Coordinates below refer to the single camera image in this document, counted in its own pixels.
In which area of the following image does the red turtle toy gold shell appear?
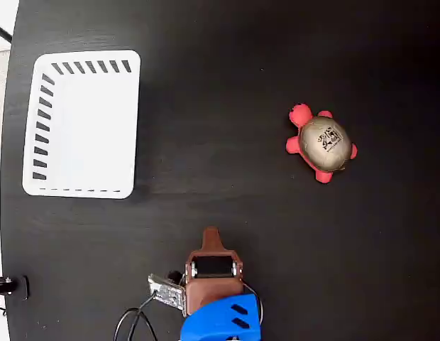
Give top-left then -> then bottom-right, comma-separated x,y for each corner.
285,102 -> 358,185

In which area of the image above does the white plastic basket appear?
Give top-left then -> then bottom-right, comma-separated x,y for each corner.
21,49 -> 141,200

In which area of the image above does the black table clamp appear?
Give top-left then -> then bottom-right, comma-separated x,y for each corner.
0,275 -> 31,301

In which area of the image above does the bare camera circuit board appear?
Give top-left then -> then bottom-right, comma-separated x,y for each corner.
148,271 -> 187,310

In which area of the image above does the thin servo wire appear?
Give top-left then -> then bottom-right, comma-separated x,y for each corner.
241,279 -> 264,325

